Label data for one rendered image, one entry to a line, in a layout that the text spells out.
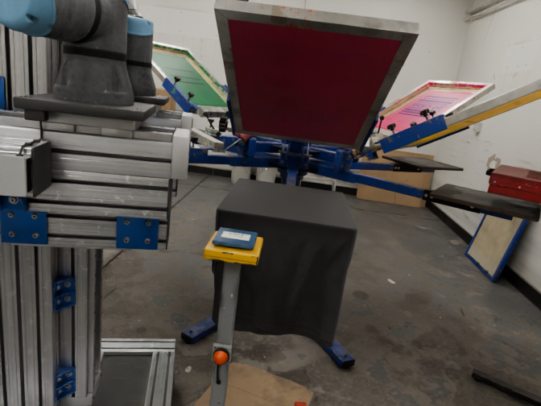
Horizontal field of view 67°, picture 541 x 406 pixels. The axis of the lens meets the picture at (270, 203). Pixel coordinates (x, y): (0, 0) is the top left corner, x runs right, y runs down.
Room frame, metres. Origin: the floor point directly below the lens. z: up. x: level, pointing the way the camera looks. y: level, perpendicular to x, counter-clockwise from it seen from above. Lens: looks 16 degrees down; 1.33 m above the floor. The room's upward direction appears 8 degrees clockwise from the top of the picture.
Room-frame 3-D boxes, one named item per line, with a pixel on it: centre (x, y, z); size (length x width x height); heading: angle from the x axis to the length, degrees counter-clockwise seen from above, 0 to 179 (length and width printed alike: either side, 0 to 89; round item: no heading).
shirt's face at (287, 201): (1.44, -0.07, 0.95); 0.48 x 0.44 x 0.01; 178
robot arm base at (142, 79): (1.33, 0.49, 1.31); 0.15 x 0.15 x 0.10
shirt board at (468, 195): (2.20, -0.68, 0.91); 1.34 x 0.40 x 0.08; 58
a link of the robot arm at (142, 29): (1.34, 0.49, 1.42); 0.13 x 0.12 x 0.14; 25
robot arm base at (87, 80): (0.85, 0.39, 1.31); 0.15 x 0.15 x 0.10
